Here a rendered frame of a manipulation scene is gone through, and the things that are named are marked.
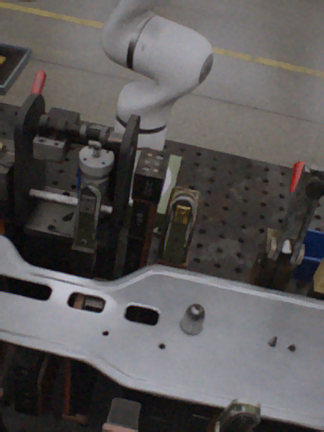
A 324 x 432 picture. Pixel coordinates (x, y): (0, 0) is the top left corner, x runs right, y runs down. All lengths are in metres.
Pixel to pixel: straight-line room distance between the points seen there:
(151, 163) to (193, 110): 2.15
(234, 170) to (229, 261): 0.34
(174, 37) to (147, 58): 0.07
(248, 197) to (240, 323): 0.70
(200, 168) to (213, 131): 1.36
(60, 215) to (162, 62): 0.35
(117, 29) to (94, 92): 1.97
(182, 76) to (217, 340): 0.51
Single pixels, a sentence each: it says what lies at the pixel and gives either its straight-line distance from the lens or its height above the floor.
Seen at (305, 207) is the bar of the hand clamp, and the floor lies 1.15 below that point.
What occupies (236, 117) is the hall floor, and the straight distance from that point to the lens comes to 3.08.
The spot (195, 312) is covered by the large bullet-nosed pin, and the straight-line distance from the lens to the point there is 0.82.
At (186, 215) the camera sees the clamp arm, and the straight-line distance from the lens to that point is 0.89.
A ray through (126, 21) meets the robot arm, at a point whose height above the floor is 1.22.
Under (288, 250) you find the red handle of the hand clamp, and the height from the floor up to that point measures 1.07.
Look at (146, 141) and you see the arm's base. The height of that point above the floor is 0.95.
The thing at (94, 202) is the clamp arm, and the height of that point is 1.08.
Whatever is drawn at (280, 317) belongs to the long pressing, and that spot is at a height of 1.00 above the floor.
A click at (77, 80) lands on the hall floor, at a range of 3.17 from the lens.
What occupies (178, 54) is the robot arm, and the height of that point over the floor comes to 1.18.
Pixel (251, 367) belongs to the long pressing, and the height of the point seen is 1.00.
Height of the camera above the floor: 1.71
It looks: 45 degrees down
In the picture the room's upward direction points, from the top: 11 degrees clockwise
